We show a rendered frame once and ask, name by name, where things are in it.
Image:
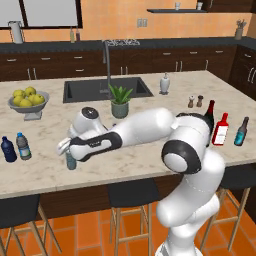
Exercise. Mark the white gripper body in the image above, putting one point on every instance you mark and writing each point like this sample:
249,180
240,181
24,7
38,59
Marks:
62,146

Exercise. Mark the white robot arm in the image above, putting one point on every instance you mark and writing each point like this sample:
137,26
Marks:
146,128

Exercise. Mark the clear plastic bottle blue cap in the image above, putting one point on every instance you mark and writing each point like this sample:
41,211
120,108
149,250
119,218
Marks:
23,148

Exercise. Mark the grey fruit bowl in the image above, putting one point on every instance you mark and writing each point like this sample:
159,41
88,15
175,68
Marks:
29,110

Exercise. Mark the yellow-green apple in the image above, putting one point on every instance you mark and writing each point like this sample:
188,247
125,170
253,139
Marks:
38,99
30,90
25,103
18,93
17,100

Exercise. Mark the dark blue plastic bottle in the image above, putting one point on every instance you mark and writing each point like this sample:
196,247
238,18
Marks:
8,151

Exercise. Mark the dark sink basin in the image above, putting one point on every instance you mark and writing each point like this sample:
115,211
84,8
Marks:
86,90

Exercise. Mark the potted green plant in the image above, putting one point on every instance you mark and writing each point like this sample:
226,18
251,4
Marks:
120,103

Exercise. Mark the black-seat wooden stool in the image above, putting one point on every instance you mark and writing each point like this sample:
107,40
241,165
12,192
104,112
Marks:
18,210
133,193
238,176

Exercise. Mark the long dark wood cupboard run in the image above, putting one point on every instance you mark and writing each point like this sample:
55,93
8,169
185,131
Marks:
66,65

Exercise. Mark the grey tap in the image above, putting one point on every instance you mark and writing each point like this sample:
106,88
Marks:
107,66

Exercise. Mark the pale condiment bottle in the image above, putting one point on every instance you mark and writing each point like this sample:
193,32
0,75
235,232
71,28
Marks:
72,36

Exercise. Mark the brown condiment bottle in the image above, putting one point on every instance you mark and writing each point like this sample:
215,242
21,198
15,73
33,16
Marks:
78,35

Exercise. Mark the white soap dispenser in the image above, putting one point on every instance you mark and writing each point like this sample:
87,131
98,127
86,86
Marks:
164,85

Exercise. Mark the hob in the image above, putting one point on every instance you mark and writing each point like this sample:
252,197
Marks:
123,42

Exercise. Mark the silver jug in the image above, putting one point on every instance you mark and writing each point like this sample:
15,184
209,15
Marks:
16,32

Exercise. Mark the black-framed window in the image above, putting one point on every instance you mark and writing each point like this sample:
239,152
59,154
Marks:
50,13

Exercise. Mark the white-topped salt shaker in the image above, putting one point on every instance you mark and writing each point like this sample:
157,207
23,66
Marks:
190,102

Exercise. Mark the dark pepper shaker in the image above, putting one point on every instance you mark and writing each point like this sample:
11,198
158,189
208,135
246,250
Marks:
199,101

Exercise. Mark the dark wine bottle red top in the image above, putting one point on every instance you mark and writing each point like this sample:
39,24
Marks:
210,115

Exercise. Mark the red bottle white label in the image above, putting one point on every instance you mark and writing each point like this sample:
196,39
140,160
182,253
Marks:
220,132

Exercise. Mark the dark bottle teal label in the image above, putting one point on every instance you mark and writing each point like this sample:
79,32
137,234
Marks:
240,135

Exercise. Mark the white cup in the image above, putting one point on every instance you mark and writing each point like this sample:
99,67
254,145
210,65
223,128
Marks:
177,5
199,6

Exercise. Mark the short dark wood cupboard run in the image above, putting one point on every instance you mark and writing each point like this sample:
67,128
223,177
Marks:
245,71

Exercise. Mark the utensil pot with tools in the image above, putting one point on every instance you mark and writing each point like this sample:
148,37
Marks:
239,31

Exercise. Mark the grey wall socket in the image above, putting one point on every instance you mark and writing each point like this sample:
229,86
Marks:
142,22

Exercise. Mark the dark wall shelf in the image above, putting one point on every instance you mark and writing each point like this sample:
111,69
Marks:
176,11

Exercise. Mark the dark wood wall cupboard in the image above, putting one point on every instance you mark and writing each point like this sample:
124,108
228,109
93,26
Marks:
233,5

